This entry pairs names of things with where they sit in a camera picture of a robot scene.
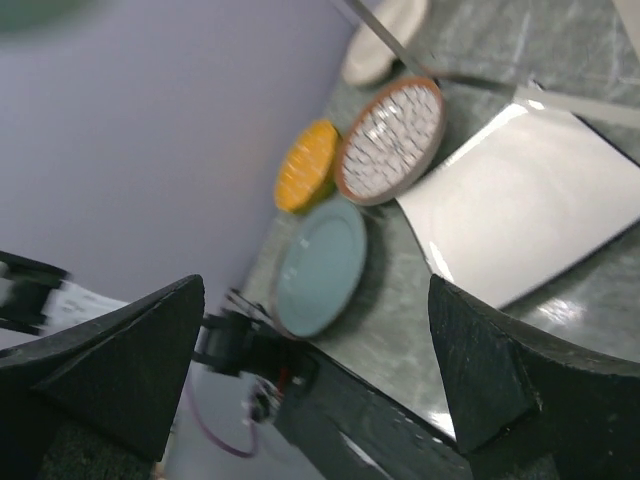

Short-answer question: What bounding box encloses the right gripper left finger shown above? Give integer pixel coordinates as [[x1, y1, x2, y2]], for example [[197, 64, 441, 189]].
[[1, 275, 204, 479]]

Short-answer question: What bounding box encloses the cream divided plate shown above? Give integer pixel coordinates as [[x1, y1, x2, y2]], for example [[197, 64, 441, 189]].
[[342, 0, 431, 87]]

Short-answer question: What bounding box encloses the steel dish rack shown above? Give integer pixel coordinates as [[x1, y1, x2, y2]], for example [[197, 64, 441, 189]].
[[348, 1, 639, 128]]

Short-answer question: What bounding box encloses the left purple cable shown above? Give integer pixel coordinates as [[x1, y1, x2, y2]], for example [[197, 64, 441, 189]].
[[184, 379, 261, 459]]

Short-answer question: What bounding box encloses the dark teal round plate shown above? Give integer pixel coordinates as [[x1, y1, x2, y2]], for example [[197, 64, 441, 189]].
[[282, 199, 368, 338]]

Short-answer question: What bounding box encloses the dark brown rimmed plate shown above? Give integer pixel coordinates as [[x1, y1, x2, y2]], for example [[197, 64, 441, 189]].
[[269, 256, 309, 339]]

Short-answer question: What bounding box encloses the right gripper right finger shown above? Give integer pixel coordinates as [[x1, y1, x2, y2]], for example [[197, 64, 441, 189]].
[[428, 275, 639, 479]]

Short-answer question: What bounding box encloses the orange dotted scalloped plate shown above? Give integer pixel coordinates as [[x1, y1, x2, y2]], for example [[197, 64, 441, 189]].
[[273, 118, 341, 214]]

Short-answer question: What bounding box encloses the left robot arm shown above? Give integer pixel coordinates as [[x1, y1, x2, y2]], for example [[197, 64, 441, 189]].
[[1, 252, 286, 379]]

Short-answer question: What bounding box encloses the cream square plate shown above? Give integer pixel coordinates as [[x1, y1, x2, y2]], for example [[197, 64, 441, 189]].
[[398, 101, 639, 308]]

